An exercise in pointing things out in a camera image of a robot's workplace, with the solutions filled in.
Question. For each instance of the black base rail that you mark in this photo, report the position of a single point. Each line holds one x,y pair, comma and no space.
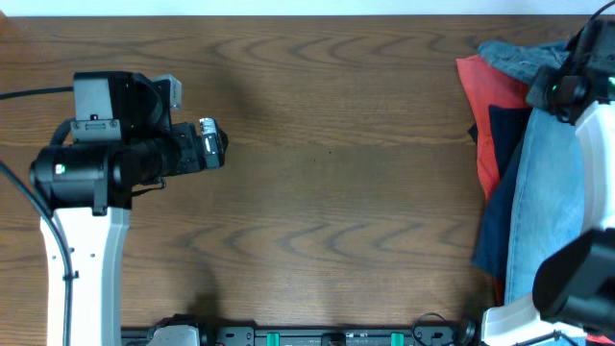
307,336

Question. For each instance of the dark navy shorts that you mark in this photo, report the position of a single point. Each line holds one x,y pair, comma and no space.
508,130

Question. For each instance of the light blue jeans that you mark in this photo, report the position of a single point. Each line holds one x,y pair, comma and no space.
547,209

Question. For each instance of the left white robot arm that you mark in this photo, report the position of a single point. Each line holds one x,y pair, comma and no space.
87,178

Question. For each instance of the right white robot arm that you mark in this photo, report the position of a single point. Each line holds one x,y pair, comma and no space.
560,267

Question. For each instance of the red t-shirt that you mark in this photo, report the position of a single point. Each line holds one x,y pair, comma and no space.
486,86

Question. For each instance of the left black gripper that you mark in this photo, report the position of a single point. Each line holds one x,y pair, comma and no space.
211,144

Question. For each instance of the grey denim garment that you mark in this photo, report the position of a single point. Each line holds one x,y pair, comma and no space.
523,62

